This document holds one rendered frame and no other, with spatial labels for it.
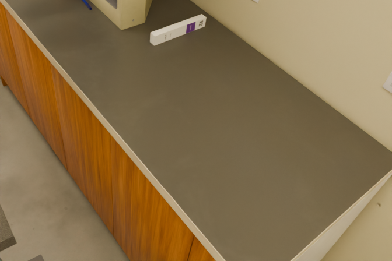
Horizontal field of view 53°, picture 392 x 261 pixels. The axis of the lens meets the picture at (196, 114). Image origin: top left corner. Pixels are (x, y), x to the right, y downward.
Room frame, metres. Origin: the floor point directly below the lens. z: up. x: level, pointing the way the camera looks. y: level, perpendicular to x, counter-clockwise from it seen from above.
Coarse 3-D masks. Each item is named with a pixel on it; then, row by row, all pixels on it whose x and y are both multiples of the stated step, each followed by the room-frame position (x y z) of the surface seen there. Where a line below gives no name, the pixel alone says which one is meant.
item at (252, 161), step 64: (0, 0) 1.38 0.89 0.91; (64, 0) 1.43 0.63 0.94; (64, 64) 1.03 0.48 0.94; (128, 64) 1.09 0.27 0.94; (192, 64) 1.16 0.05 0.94; (256, 64) 1.24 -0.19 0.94; (128, 128) 0.79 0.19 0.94; (192, 128) 0.84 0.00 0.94; (256, 128) 0.89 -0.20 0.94; (320, 128) 0.95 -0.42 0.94; (192, 192) 0.61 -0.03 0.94; (256, 192) 0.65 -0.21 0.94; (320, 192) 0.69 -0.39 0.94; (256, 256) 0.46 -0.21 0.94
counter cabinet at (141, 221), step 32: (0, 32) 1.58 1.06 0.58; (0, 64) 1.71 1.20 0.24; (32, 64) 1.30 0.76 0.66; (32, 96) 1.37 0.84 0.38; (64, 96) 1.08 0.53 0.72; (64, 128) 1.12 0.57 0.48; (96, 128) 0.91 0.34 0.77; (64, 160) 1.17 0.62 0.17; (96, 160) 0.92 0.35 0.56; (128, 160) 0.77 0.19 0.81; (96, 192) 0.94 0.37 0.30; (128, 192) 0.77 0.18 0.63; (128, 224) 0.76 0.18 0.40; (160, 224) 0.64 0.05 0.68; (128, 256) 0.76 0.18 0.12; (160, 256) 0.62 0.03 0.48; (192, 256) 0.53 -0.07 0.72; (320, 256) 0.80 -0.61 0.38
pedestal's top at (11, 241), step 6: (0, 204) 0.47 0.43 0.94; (0, 210) 0.45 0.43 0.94; (0, 216) 0.44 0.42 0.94; (0, 222) 0.42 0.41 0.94; (6, 222) 0.43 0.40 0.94; (0, 228) 0.41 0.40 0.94; (6, 228) 0.41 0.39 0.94; (0, 234) 0.39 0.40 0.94; (6, 234) 0.40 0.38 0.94; (12, 234) 0.40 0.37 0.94; (0, 240) 0.38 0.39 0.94; (6, 240) 0.38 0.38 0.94; (12, 240) 0.39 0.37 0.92; (0, 246) 0.37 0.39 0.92; (6, 246) 0.38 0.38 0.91
